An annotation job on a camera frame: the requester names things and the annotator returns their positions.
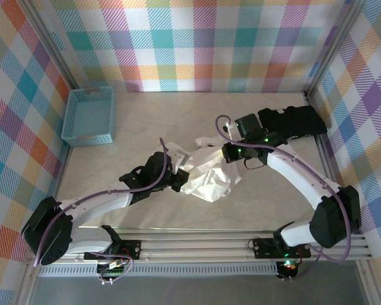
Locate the white t-shirt with black print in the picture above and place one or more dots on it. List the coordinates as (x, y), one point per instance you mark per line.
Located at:
(209, 184)

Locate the black base plate right arm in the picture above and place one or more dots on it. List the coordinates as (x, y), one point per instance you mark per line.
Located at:
(263, 248)

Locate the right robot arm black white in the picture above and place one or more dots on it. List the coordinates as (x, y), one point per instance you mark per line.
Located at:
(298, 178)

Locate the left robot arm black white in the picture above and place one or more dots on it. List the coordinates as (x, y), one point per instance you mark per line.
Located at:
(92, 206)

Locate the black base plate left arm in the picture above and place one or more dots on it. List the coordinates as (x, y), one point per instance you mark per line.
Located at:
(130, 249)

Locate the folded black t-shirt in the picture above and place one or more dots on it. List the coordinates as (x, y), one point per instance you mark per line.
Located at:
(295, 122)

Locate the blue plastic basket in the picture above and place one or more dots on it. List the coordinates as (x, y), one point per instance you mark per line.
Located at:
(89, 117)

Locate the aluminium mounting rail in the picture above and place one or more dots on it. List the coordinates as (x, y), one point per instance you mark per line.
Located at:
(193, 244)

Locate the aluminium frame post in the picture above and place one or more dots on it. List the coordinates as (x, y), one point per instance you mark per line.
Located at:
(333, 47)
(54, 47)

